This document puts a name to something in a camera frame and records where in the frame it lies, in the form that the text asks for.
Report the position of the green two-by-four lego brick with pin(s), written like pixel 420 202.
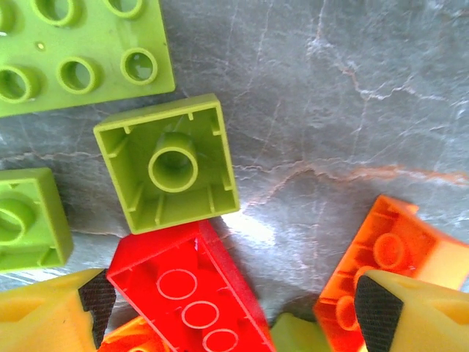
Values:
pixel 45 223

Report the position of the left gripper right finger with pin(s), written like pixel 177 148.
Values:
pixel 425 322

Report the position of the green two-by-four lego plate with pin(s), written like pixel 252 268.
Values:
pixel 106 40

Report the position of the green two-by-two lego brick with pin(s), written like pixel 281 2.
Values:
pixel 172 207
pixel 293 334

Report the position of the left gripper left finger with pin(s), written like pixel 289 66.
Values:
pixel 40 319

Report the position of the red two-by-four lego brick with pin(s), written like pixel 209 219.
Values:
pixel 183 264

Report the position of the orange sloped lego piece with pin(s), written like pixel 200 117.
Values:
pixel 384 253

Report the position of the orange two-by-two lego brick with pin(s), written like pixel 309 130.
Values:
pixel 124 338

